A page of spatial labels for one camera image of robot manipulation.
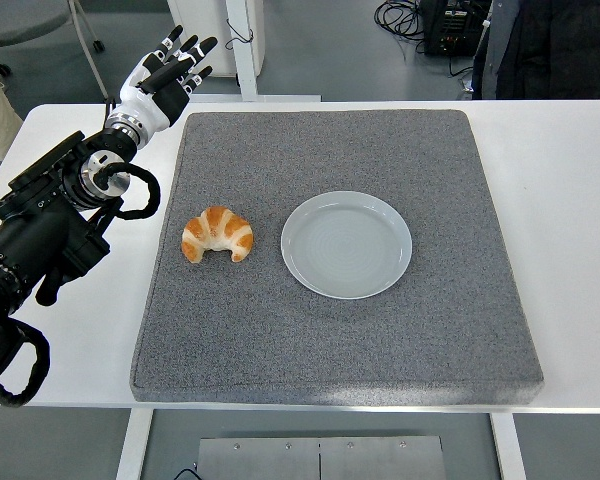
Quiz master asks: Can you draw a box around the grey chair with casters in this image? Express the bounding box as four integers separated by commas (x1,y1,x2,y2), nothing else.
0,0,115,104

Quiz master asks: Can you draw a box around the grey metal plate with screws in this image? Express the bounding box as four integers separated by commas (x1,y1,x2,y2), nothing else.
195,435,447,480

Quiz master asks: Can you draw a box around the grey speckled mat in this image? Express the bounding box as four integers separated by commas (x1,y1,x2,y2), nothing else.
129,109,546,405

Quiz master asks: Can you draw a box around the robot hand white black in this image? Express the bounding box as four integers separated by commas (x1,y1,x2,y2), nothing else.
110,24,219,136

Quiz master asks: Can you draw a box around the grey round plate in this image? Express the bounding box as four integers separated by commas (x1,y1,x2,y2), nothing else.
280,190,414,301

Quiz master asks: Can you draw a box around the croissant bread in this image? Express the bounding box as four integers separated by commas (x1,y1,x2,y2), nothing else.
180,205,255,264

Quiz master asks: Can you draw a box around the black electronics box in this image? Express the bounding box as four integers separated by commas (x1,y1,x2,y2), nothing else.
418,0,491,57

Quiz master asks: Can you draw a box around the person in dark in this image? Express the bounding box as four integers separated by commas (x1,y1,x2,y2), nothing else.
471,0,600,101

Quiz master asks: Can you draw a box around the black floor cable bundle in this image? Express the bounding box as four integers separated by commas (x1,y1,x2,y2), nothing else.
372,0,427,56

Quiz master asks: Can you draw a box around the white table leg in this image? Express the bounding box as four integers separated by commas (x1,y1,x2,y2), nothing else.
489,412,527,480
114,408,154,480

